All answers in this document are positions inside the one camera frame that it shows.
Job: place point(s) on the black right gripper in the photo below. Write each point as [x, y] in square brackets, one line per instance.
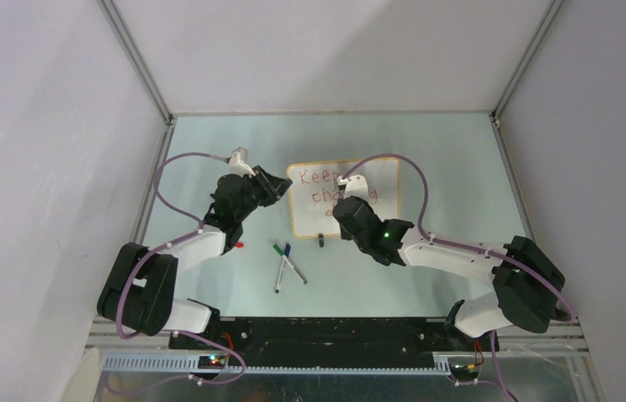
[344, 234]

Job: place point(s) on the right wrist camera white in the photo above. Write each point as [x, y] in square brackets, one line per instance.
[353, 186]

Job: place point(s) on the grey cable duct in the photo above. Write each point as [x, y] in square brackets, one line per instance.
[185, 364]

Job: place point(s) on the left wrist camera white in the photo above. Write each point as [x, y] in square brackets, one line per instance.
[238, 163]

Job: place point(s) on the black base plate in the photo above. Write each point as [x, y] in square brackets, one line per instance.
[399, 342]

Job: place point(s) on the aluminium corner post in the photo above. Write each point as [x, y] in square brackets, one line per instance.
[531, 50]
[134, 55]

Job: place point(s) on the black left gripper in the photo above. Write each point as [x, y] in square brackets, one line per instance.
[272, 187]

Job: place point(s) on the blue marker pen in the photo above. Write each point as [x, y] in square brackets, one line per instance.
[282, 267]

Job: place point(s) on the left aluminium corner post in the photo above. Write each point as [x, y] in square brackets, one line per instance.
[134, 55]

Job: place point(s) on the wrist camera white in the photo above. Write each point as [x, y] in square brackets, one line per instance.
[353, 186]
[238, 163]

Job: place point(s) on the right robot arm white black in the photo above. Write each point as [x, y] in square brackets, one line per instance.
[525, 283]

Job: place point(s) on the green marker pen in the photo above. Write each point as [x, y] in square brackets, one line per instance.
[296, 270]

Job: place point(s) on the whiteboard with orange frame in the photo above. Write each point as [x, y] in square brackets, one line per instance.
[313, 193]

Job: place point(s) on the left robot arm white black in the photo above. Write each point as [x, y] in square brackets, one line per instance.
[139, 291]

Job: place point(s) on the right aluminium corner post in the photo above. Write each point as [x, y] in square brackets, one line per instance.
[531, 50]

